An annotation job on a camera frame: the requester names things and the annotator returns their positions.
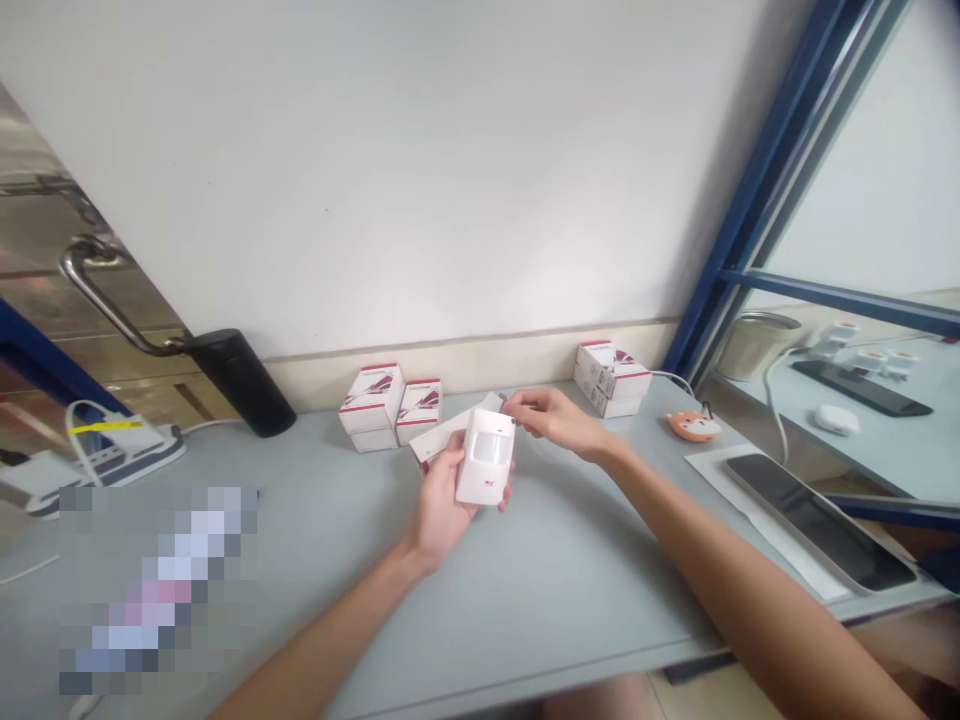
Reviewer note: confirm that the white earbud case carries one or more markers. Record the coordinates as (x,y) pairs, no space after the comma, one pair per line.
(837,420)

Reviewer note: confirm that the white lamp socket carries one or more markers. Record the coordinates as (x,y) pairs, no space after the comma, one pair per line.
(902,362)
(834,341)
(871,364)

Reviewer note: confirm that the person's left hand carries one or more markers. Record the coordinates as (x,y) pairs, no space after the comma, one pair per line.
(435,517)

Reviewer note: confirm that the blue window frame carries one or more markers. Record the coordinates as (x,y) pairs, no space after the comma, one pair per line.
(757,202)

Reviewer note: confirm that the red and white box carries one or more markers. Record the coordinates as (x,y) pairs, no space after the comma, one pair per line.
(611,369)
(418,409)
(371,397)
(615,406)
(373,442)

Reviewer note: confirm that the open white carton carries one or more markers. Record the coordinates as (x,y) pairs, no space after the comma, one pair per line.
(437,442)

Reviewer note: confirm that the person's right hand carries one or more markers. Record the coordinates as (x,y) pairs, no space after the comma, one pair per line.
(570,424)

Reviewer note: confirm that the phone in pale case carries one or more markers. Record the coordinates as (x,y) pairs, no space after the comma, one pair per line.
(817,517)

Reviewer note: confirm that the white power strip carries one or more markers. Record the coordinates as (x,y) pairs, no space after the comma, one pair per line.
(127,457)

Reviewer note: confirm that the metal cup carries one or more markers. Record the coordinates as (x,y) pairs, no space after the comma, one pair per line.
(754,349)

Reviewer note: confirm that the orange animal-shaped case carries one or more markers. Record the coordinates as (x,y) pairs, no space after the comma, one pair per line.
(694,427)

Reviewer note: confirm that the white paper sheet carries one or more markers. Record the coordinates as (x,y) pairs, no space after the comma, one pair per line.
(724,480)

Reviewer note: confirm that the black cylinder speaker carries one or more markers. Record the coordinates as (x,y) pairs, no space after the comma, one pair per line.
(244,382)

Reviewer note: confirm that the metal door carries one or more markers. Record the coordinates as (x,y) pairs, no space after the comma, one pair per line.
(67,225)

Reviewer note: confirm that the white motion sensor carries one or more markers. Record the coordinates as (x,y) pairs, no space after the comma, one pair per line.
(484,461)

